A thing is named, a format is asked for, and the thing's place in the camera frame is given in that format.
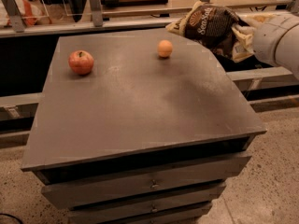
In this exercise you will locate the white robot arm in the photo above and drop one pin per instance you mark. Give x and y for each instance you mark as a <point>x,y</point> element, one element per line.
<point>272,39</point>

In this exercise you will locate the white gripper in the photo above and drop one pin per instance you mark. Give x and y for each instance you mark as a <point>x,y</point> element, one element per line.
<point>265,42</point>

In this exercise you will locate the orange fruit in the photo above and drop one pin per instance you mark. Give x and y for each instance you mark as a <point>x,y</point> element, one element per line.
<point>164,48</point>

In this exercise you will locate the metal railing frame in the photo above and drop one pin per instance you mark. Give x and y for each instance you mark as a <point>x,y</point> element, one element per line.
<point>92,16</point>

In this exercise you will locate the upper grey drawer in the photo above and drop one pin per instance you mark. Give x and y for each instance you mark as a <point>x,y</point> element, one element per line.
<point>103,188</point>

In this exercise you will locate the lower grey drawer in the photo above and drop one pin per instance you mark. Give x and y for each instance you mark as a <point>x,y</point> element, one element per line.
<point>147,203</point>

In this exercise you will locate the grey drawer cabinet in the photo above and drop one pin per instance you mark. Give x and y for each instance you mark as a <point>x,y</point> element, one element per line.
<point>134,111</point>

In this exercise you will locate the brown sea salt chip bag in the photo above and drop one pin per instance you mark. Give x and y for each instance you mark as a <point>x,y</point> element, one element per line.
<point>209,25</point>

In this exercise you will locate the red apple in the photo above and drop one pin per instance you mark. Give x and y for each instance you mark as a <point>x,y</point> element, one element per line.
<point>81,62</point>

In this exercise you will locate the grey drawer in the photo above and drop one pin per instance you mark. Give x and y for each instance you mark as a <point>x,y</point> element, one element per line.
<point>103,188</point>
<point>147,203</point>

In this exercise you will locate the orange white plastic bag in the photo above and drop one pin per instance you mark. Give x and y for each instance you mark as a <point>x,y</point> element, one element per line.
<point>31,14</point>

